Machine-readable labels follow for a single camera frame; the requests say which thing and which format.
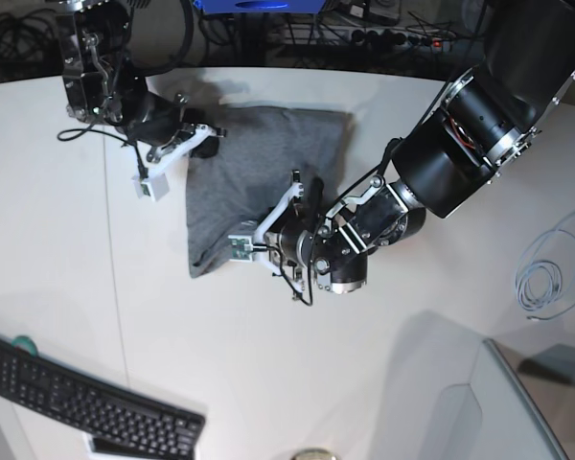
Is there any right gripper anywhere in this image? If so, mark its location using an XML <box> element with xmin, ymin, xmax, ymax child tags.
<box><xmin>124</xmin><ymin>93</ymin><xmax>219</xmax><ymax>159</ymax></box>

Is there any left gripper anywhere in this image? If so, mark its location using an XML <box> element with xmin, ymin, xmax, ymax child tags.
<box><xmin>265</xmin><ymin>176</ymin><xmax>325</xmax><ymax>276</ymax></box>

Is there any grey t-shirt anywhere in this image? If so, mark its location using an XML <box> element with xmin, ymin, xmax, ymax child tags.
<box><xmin>185</xmin><ymin>106</ymin><xmax>351</xmax><ymax>278</ymax></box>

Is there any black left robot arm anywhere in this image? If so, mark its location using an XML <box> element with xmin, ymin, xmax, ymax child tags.
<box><xmin>264</xmin><ymin>1</ymin><xmax>575</xmax><ymax>298</ymax></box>

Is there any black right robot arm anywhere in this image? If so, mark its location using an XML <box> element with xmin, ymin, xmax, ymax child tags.
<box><xmin>55</xmin><ymin>1</ymin><xmax>224</xmax><ymax>163</ymax></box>

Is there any blue box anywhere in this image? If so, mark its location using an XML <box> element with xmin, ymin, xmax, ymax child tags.
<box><xmin>193</xmin><ymin>0</ymin><xmax>326</xmax><ymax>14</ymax></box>

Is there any black power strip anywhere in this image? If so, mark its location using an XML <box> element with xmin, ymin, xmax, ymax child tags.
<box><xmin>269</xmin><ymin>24</ymin><xmax>457</xmax><ymax>53</ymax></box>

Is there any round brass object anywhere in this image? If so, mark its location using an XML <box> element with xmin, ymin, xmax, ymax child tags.
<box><xmin>291</xmin><ymin>448</ymin><xmax>338</xmax><ymax>460</ymax></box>

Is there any green tape roll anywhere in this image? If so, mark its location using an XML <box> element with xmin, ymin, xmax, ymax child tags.
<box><xmin>11</xmin><ymin>335</ymin><xmax>38</xmax><ymax>357</ymax></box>

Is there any black keyboard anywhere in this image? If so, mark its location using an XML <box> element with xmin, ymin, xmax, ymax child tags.
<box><xmin>0</xmin><ymin>338</ymin><xmax>206</xmax><ymax>459</ymax></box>

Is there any grey monitor edge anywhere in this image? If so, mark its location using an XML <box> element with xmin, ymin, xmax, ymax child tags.
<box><xmin>485</xmin><ymin>334</ymin><xmax>575</xmax><ymax>459</ymax></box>

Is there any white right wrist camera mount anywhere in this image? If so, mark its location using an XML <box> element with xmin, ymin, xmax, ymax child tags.
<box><xmin>132</xmin><ymin>124</ymin><xmax>227</xmax><ymax>201</ymax></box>

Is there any light blue coiled cable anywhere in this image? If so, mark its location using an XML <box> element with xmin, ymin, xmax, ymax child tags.
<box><xmin>513</xmin><ymin>206</ymin><xmax>575</xmax><ymax>321</ymax></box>

